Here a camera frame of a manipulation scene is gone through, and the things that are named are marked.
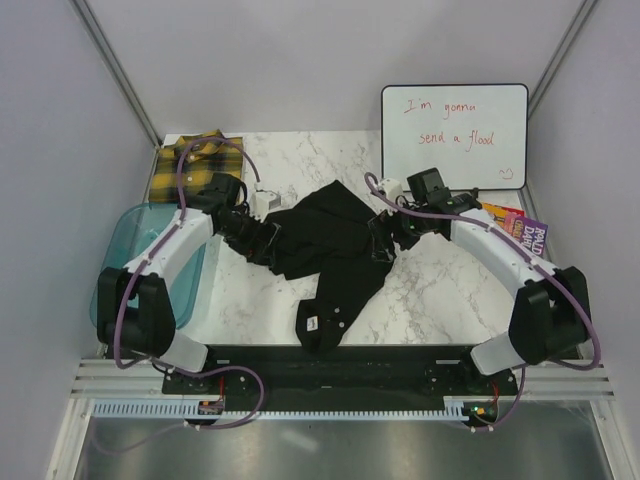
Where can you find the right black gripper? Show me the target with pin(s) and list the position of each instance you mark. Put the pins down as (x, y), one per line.
(381, 227)

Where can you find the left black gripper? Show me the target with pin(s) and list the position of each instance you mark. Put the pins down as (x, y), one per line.
(253, 249)

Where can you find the black long sleeve shirt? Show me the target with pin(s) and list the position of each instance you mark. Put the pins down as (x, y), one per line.
(328, 233)

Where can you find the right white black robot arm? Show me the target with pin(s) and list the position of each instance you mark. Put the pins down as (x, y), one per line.
(551, 312)

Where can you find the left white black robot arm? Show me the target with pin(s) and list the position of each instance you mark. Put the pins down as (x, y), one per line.
(134, 311)

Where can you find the yellow plaid folded shirt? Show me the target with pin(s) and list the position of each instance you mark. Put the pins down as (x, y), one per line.
(201, 164)

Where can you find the teal transparent plastic bin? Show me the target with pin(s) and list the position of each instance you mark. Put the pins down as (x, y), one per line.
(173, 243)

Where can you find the white dry-erase board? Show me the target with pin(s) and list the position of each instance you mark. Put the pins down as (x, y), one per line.
(476, 135)

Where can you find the Roald Dahl paperback book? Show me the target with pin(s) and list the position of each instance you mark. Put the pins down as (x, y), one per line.
(530, 233)

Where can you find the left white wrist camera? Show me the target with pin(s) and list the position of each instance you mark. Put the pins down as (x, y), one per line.
(262, 202)

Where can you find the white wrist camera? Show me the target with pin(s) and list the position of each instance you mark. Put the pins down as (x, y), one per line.
(262, 202)
(391, 189)

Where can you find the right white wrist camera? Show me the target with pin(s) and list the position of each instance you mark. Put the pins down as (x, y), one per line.
(391, 189)

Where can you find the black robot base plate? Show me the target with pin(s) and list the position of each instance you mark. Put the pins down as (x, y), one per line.
(349, 376)

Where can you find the aluminium frame rail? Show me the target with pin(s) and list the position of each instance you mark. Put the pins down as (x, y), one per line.
(97, 378)

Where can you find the white slotted cable duct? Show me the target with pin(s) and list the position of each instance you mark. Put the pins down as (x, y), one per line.
(191, 410)

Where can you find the left aluminium corner post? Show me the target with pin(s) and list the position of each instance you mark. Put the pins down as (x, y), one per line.
(101, 43)

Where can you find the aluminium corner post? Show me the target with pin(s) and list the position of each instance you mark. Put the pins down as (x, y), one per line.
(569, 38)
(101, 43)

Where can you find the right aluminium corner post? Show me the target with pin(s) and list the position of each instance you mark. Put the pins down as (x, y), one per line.
(569, 38)

